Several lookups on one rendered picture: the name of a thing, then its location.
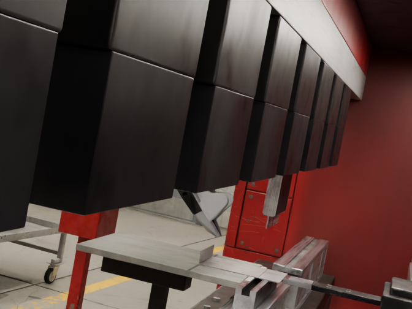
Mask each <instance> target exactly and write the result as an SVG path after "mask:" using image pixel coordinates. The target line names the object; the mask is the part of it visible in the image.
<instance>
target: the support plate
mask: <svg viewBox="0 0 412 309"><path fill-rule="evenodd" d="M75 249H76V250H78V251H82V252H86V253H91V254H95V255H98V256H103V257H107V258H111V259H116V260H119V261H124V262H128V263H131V264H137V265H141V266H144V267H149V268H152V269H157V270H162V271H165V272H169V273H174V274H177V275H182V276H185V277H190V278H195V279H198V280H202V281H207V282H211V283H215V284H220V285H223V286H228V287H231V288H235V289H236V287H237V286H238V285H240V284H241V283H242V282H244V281H245V279H247V278H248V276H245V275H241V274H237V273H232V272H227V271H224V270H219V269H214V268H211V267H206V266H202V265H199V266H197V267H196V268H194V269H192V270H190V271H189V270H188V269H190V268H192V267H194V266H195V265H197V264H198V263H199V256H200V251H199V250H194V249H191V248H186V247H183V246H178V245H173V244H169V243H164V242H160V241H156V240H152V239H148V238H143V237H138V236H135V235H130V234H125V233H122V232H117V233H114V234H110V235H106V236H103V237H99V238H95V239H92V240H88V241H85V242H82V243H78V244H76V248H75ZM216 257H217V258H222V259H227V260H230V261H235V262H240V263H243V264H248V265H253V266H256V267H262V265H260V264H255V263H252V262H247V261H242V260H239V259H234V258H231V257H225V256H220V255H217V256H216Z"/></svg>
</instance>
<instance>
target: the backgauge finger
mask: <svg viewBox="0 0 412 309"><path fill-rule="evenodd" d="M283 283H284V284H289V285H292V286H297V287H300V288H305V289H310V290H313V291H318V292H323V293H326V294H331V295H334V296H339V297H344V298H347V299H352V300H356V301H360V302H365V303H369V304H373V305H377V306H380V309H412V281H410V280H405V279H402V278H397V277H392V281H391V283H390V282H385V283H384V288H383V293H382V297H380V296H375V295H372V294H367V293H364V292H359V291H353V290H350V289H346V288H341V287H338V286H332V285H329V284H324V283H320V282H316V281H311V280H306V279H303V278H298V277H294V276H290V275H286V276H285V277H284V278H283Z"/></svg>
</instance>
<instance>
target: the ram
mask: <svg viewBox="0 0 412 309"><path fill-rule="evenodd" d="M266 1H267V2H268V3H269V4H270V5H271V13H270V14H273V15H279V16H281V17H282V18H283V19H284V20H285V21H286V23H287V24H288V25H289V26H290V27H291V28H292V29H293V30H294V31H295V32H296V33H297V34H298V35H299V36H300V37H301V39H302V40H301V43H306V44H308V45H309V46H310V47H311V49H312V50H313V51H314V52H315V53H316V54H317V55H318V56H319V57H320V58H321V61H324V62H325V63H326V64H327V65H328V66H329V67H330V68H331V69H332V70H333V71H334V74H335V75H337V76H338V77H339V78H340V79H341V80H342V81H343V82H344V84H345V85H347V86H348V87H349V88H350V90H351V91H352V92H351V98H350V99H357V100H362V96H363V92H364V86H365V80H366V76H367V70H368V64H369V60H370V54H371V50H372V43H371V40H370V38H369V35H368V32H367V28H366V26H365V23H364V20H363V18H362V14H361V12H360V9H359V6H358V3H357V1H356V0H266Z"/></svg>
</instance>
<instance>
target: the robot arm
mask: <svg viewBox="0 0 412 309"><path fill-rule="evenodd" d="M177 191H178V192H179V194H180V195H181V198H182V199H183V200H184V202H185V204H186V205H187V206H188V208H189V209H190V211H191V212H192V214H193V215H194V216H195V217H196V218H197V220H198V221H199V222H200V223H201V225H203V227H204V228H205V229H206V231H208V232H209V233H211V234H212V235H214V236H215V237H220V236H222V235H221V231H220V228H219V225H218V222H217V218H218V217H219V216H220V215H221V214H222V213H223V212H224V211H225V210H227V209H228V208H229V207H230V206H231V205H232V203H233V201H234V198H233V196H232V194H231V193H230V192H227V191H226V192H217V191H215V190H210V191H204V192H201V193H190V192H187V191H181V190H177Z"/></svg>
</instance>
